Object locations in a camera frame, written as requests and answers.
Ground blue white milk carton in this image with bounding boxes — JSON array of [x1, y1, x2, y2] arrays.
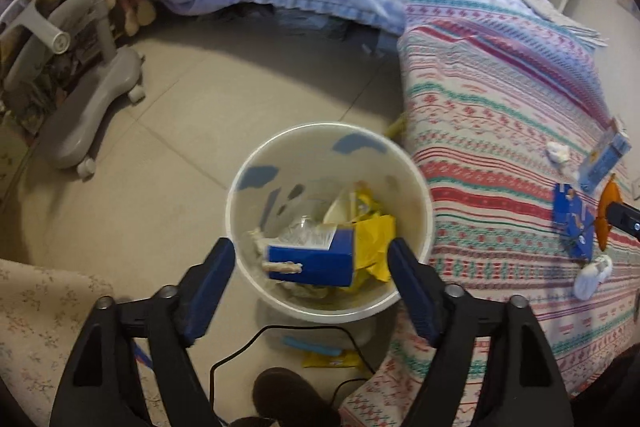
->
[[578, 117, 631, 194]]

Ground white plastic wrapper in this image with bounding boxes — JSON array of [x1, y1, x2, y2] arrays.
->
[[573, 255, 613, 301]]

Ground small white tissue wad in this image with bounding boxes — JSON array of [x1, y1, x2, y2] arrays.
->
[[546, 141, 570, 165]]

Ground yellow plastic wrapper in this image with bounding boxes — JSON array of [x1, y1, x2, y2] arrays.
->
[[352, 213, 396, 288]]

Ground white round trash bin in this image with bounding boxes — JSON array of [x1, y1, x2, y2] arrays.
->
[[226, 122, 435, 324]]

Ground striped patterned bed cover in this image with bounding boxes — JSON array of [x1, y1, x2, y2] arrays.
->
[[339, 0, 640, 427]]

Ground floral beige rug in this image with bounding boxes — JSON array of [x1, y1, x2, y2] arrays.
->
[[0, 258, 166, 427]]

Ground dark slipper foot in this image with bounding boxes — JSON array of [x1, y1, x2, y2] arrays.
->
[[230, 367, 342, 427]]

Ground grey kids desk chair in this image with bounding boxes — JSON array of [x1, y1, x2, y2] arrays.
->
[[1, 0, 145, 180]]

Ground black cable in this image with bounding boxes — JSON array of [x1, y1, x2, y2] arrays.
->
[[208, 324, 377, 427]]

